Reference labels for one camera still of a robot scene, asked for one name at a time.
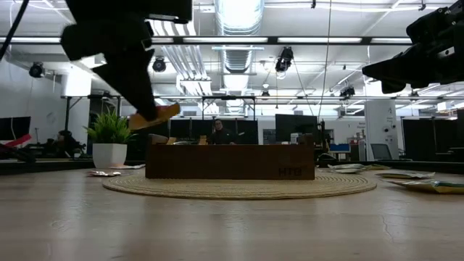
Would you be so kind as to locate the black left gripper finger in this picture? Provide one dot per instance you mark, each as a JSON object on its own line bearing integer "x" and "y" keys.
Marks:
{"x": 127, "y": 78}
{"x": 148, "y": 72}

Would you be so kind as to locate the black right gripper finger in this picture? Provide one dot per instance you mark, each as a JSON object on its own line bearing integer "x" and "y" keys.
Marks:
{"x": 393, "y": 65}
{"x": 393, "y": 78}

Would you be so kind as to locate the long overhead light bar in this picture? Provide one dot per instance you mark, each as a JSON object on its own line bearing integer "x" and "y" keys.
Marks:
{"x": 224, "y": 40}

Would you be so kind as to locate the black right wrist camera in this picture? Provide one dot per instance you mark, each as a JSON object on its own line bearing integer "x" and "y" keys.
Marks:
{"x": 422, "y": 29}

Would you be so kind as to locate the round woven placemat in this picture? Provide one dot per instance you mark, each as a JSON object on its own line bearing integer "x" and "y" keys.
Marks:
{"x": 232, "y": 188}

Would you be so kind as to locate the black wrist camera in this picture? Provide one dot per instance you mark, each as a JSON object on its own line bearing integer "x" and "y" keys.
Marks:
{"x": 422, "y": 29}
{"x": 170, "y": 9}

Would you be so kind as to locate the blue bin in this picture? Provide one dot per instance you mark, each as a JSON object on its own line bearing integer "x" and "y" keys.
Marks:
{"x": 339, "y": 148}

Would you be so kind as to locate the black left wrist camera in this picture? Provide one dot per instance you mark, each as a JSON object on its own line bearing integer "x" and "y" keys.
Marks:
{"x": 170, "y": 9}

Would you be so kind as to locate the black partition wall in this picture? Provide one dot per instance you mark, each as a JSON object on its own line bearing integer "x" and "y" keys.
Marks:
{"x": 417, "y": 136}
{"x": 188, "y": 132}

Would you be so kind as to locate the brown wooden tea box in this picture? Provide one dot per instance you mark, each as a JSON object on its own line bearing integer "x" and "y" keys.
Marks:
{"x": 232, "y": 163}

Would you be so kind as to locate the green yellow tea packet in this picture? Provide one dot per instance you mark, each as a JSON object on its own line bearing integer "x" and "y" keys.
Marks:
{"x": 344, "y": 170}
{"x": 362, "y": 166}
{"x": 431, "y": 187}
{"x": 346, "y": 166}
{"x": 380, "y": 167}
{"x": 406, "y": 175}

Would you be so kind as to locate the silver ventilation duct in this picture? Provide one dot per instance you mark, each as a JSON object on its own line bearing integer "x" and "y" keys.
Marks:
{"x": 237, "y": 59}

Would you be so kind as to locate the green plant white pot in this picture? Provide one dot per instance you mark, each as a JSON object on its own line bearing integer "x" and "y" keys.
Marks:
{"x": 108, "y": 156}

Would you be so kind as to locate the grey office chair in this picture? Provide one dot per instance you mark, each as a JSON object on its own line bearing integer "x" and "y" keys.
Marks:
{"x": 381, "y": 151}

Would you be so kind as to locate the black ceiling spotlight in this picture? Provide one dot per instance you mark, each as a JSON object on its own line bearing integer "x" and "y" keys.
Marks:
{"x": 158, "y": 64}
{"x": 284, "y": 59}
{"x": 36, "y": 69}
{"x": 347, "y": 91}

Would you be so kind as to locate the red bar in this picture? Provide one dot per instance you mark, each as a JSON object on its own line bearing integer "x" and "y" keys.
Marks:
{"x": 14, "y": 141}

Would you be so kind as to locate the black monitor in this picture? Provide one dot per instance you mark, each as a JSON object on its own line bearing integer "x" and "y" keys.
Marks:
{"x": 295, "y": 127}
{"x": 14, "y": 127}

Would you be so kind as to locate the white pillar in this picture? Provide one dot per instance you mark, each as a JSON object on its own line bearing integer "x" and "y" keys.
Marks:
{"x": 380, "y": 127}

